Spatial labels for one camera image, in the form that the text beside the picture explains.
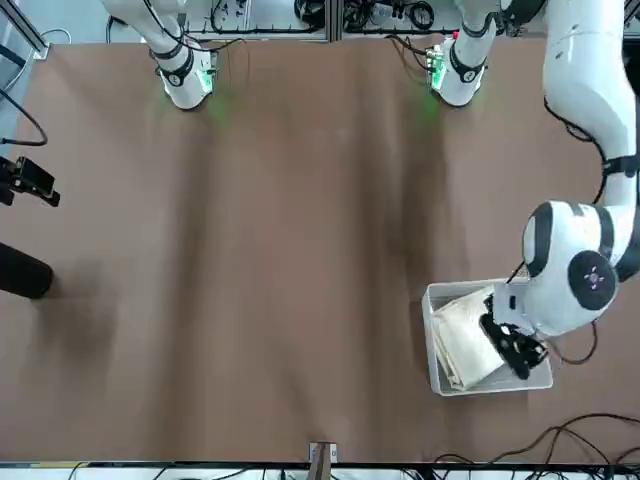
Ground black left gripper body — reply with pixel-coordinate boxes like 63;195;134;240
479;294;516;346

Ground cream-colored tablecloth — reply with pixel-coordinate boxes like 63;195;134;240
432;285;506;391

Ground clear plastic box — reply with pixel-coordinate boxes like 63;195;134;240
420;278;555;397

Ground black cylindrical vase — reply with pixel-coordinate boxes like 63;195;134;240
0;242;54;301

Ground thin black cable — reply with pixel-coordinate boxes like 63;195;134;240
432;412;640;480

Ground aluminium frame post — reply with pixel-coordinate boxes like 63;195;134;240
327;0;344;41
308;441;337;480

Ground black camera on mount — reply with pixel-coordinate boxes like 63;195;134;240
0;155;62;208

